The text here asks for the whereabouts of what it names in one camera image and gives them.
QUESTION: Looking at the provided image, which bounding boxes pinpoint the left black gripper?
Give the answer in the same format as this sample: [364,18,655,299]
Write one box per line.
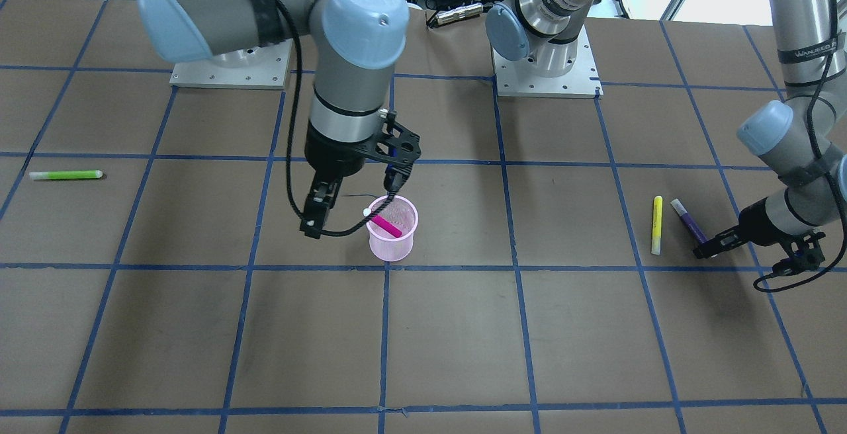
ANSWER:
[693,198,817,259]

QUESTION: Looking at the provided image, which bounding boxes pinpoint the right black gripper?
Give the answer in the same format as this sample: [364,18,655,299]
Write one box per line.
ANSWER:
[300,111,422,239]

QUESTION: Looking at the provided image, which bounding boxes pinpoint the purple marker pen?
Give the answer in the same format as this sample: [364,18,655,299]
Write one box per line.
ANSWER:
[670,198,708,244]

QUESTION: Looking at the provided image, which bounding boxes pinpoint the pink marker pen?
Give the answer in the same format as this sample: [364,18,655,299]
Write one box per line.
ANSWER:
[363,208,404,238]

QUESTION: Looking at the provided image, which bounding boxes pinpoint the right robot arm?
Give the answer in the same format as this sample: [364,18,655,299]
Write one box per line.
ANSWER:
[136,0,422,239]

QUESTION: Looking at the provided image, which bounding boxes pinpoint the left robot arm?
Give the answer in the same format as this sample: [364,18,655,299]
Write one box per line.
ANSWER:
[476,0,799,275]

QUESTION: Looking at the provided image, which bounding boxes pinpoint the pink mesh cup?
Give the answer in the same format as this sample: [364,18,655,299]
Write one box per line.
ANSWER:
[365,195,420,262]

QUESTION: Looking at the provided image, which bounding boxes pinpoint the yellow marker pen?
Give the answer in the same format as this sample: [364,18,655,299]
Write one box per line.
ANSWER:
[650,195,664,255]

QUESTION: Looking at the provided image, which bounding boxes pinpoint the green marker pen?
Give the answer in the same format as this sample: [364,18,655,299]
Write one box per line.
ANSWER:
[29,171,104,181]

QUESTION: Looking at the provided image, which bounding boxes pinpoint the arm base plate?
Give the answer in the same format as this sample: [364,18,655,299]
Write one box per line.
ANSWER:
[491,28,604,99]
[169,41,292,91]

